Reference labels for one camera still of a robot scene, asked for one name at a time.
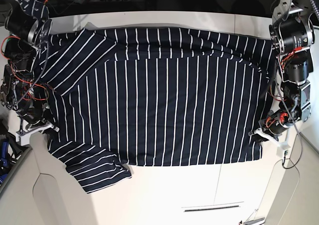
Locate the navy white striped T-shirt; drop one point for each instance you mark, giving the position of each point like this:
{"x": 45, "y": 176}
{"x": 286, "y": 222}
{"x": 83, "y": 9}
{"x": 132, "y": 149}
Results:
{"x": 151, "y": 97}

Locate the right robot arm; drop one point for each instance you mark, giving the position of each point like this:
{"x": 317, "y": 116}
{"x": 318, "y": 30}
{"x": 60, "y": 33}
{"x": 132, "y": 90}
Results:
{"x": 26, "y": 50}

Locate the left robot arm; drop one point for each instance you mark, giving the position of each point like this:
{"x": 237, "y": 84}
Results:
{"x": 292, "y": 34}

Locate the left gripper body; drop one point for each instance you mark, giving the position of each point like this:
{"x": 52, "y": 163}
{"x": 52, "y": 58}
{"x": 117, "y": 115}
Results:
{"x": 272, "y": 126}

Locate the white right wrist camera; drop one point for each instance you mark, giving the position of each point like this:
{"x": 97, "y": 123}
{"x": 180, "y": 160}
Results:
{"x": 23, "y": 137}

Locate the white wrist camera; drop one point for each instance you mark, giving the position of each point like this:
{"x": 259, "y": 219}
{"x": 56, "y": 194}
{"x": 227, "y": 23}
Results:
{"x": 282, "y": 149}
{"x": 23, "y": 137}

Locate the blue items in bin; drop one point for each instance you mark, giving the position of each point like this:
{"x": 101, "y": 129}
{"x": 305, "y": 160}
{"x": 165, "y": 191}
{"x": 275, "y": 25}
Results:
{"x": 10, "y": 151}

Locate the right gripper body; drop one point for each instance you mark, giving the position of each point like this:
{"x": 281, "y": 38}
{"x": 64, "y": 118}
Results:
{"x": 36, "y": 117}

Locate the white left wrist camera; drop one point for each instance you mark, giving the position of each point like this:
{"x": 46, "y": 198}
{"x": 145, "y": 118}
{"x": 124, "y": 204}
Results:
{"x": 282, "y": 149}

